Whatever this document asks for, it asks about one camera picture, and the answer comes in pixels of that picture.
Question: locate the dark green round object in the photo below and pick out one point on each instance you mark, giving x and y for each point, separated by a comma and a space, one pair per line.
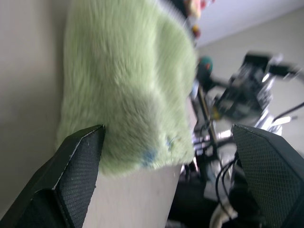
204, 69

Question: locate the colourful blurred toys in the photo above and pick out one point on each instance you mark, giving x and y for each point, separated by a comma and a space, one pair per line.
197, 9

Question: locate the light green plush towel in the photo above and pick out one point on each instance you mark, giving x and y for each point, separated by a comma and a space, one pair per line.
123, 83

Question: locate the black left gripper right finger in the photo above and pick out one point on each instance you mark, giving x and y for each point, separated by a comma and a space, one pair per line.
270, 171

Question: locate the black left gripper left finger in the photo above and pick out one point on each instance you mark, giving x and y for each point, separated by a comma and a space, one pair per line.
66, 180

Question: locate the black machine with metal parts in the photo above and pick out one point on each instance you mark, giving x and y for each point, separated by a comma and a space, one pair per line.
247, 88

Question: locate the thin wooden rod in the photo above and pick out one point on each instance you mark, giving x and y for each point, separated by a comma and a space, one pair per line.
206, 114

